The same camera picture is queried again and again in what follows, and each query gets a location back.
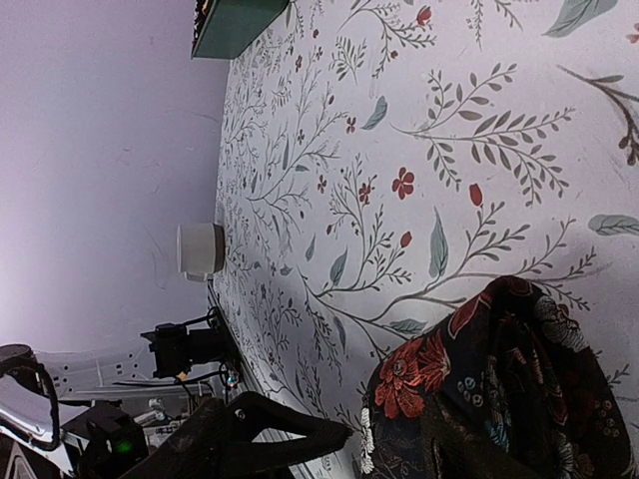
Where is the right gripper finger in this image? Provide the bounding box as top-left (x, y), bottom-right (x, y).
top-left (123, 391), bottom-right (349, 478)

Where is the dark floral necktie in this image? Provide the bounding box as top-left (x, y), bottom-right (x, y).
top-left (360, 276), bottom-right (638, 478)

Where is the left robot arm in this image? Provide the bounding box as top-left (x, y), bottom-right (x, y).
top-left (1, 343), bottom-right (150, 478)

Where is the cream ceramic mug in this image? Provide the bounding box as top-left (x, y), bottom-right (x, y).
top-left (177, 223), bottom-right (226, 283)

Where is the floral patterned table mat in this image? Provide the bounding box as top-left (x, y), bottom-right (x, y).
top-left (210, 1), bottom-right (638, 478)

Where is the green divided organizer box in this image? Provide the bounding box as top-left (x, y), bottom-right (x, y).
top-left (191, 0), bottom-right (290, 60)

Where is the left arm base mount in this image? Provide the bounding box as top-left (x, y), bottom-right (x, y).
top-left (140, 306), bottom-right (243, 390)

